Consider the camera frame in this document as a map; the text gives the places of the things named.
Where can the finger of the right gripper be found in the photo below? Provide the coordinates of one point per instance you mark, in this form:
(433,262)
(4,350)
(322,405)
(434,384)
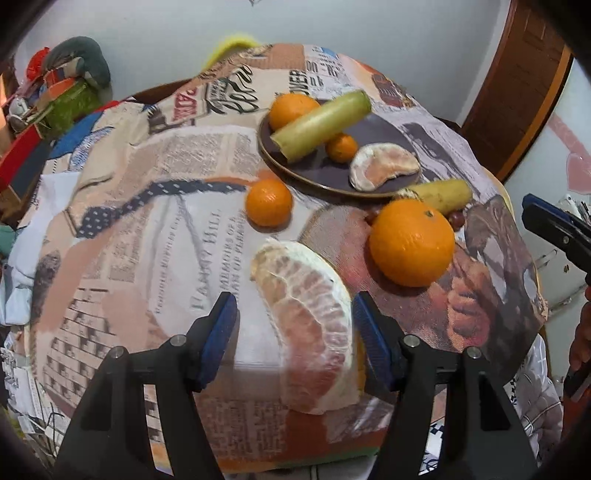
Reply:
(536,210)
(573,240)

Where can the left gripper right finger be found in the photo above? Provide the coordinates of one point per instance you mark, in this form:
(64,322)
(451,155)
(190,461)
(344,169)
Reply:
(483,437)

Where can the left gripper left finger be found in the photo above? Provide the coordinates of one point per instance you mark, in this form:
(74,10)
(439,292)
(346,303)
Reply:
(107,437)

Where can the peeled pomelo wedge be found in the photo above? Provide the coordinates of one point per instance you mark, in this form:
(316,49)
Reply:
(310,310)
(377,163)

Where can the small tangerine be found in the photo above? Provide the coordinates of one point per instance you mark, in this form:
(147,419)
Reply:
(269,203)
(342,149)

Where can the long green sugarcane piece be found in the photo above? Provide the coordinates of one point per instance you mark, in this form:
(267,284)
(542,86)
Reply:
(301,137)

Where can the right hand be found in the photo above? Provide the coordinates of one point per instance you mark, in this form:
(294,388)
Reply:
(580,350)

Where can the red date fruit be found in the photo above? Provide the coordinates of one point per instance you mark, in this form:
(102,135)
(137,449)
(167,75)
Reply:
(457,220)

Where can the short yellow sugarcane piece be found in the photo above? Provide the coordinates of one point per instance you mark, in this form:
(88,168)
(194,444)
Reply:
(446,196)

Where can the large orange with stem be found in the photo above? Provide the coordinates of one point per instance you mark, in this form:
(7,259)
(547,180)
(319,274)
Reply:
(411,243)

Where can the brown wooden door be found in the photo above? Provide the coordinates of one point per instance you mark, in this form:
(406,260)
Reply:
(523,84)

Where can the purple ceramic plate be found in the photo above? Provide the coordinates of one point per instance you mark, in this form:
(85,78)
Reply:
(317,170)

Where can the small tangerine on blanket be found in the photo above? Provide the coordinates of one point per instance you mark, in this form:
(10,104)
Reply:
(269,203)

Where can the red box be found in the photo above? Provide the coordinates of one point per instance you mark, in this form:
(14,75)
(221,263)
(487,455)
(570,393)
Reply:
(18,152)

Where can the blue patchwork quilt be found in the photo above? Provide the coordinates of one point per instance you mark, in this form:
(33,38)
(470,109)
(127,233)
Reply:
(72,150)

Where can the yellow foam arch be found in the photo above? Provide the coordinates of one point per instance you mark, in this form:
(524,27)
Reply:
(229,45)

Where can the red plastic bag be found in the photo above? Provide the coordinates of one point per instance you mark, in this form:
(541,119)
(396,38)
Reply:
(34,67)

